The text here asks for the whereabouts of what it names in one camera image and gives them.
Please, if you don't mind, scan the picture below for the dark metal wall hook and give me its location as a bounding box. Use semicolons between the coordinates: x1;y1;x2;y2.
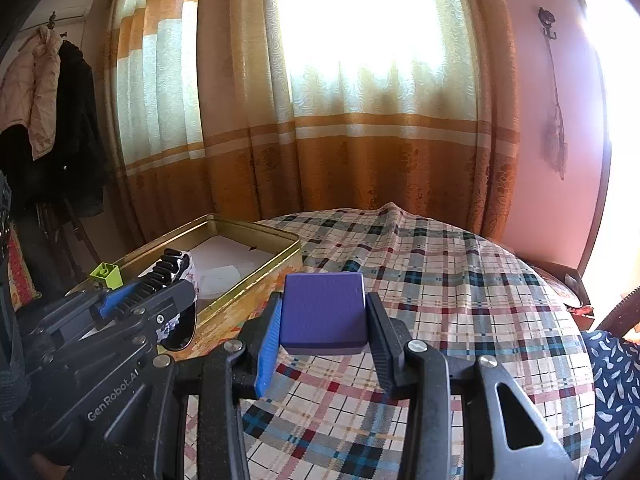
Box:
537;7;558;41

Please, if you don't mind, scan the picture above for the dark wooden chair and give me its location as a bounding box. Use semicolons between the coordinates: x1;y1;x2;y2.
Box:
30;195;101;281

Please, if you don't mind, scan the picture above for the black jacket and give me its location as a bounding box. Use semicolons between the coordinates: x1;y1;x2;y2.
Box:
0;40;108;221

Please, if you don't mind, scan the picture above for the plaid tablecloth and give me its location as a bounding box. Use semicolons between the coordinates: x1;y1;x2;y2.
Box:
170;202;596;480

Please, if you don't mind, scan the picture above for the green toy brick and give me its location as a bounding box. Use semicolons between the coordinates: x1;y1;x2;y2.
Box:
90;262;123;290

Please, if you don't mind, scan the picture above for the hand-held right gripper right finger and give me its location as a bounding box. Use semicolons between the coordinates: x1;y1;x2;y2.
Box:
366;292;578;480

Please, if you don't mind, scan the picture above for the gold metal tin box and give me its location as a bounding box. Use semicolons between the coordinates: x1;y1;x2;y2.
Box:
65;214;303;361

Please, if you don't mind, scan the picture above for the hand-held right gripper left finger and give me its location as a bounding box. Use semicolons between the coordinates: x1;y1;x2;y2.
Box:
150;291;284;480

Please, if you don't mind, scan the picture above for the beige padded jacket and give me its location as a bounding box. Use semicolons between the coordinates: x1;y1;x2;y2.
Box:
0;25;63;161

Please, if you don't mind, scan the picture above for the brown wooden frame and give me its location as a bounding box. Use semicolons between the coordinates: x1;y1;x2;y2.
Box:
525;259;596;321

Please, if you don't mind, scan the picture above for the black toothed hair clip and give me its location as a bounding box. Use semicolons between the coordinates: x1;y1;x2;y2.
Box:
120;249;199;352

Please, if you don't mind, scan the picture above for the orange and cream curtain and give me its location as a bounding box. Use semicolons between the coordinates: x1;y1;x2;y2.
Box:
102;0;521;246

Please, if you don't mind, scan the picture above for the red patterned cushion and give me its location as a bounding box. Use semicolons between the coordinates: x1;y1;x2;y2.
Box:
7;240;41;308

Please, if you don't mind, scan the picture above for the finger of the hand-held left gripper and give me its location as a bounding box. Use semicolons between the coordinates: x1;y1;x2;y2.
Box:
45;281;197;361
22;281;151;336

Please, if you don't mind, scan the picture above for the white paper tin liner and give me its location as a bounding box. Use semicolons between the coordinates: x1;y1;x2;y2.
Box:
187;237;271;306

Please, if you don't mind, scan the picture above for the purple block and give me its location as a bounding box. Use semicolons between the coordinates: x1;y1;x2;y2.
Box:
279;271;368;356

